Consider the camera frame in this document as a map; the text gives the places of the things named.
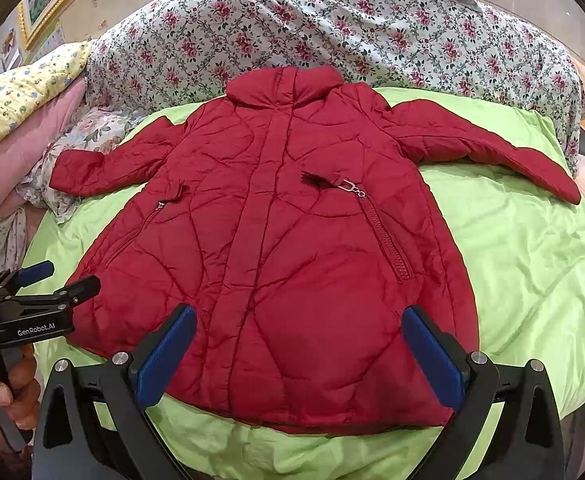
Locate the pink pillow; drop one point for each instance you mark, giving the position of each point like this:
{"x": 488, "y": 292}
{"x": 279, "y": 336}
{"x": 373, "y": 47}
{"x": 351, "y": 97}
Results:
{"x": 23, "y": 148}

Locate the rose floral white quilt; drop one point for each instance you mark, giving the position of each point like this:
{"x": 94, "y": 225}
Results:
{"x": 173, "y": 52}

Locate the yellow floral blanket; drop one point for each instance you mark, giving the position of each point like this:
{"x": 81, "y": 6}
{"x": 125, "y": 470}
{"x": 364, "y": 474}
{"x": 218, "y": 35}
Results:
{"x": 25, "y": 89}

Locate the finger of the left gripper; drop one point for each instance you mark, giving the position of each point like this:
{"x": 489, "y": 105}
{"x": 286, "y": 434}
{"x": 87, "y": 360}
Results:
{"x": 78, "y": 292}
{"x": 30, "y": 275}

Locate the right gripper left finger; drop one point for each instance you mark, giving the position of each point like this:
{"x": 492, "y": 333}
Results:
{"x": 93, "y": 421}

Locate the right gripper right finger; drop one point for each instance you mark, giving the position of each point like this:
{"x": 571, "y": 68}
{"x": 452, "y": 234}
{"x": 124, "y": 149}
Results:
{"x": 527, "y": 442}

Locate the person's left hand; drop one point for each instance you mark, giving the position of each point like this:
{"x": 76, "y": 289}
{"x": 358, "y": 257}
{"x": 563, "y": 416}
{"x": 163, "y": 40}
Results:
{"x": 19, "y": 398}

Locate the red quilted puffer jacket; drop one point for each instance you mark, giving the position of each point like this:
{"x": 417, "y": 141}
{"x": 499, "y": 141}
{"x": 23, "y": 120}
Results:
{"x": 292, "y": 216}

